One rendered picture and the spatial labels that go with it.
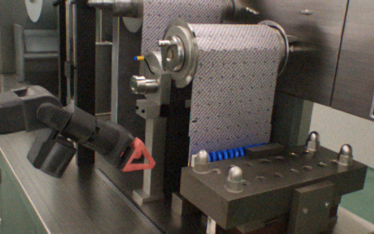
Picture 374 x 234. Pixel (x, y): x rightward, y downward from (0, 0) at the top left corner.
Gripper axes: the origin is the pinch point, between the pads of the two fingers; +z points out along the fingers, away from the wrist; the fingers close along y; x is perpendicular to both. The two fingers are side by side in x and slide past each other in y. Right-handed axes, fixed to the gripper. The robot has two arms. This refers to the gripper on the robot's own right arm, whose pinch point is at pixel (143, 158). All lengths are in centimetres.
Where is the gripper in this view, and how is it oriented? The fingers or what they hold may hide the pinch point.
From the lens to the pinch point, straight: 90.4
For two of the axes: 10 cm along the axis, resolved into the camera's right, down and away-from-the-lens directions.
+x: 5.1, -8.6, 0.3
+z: 6.8, 4.3, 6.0
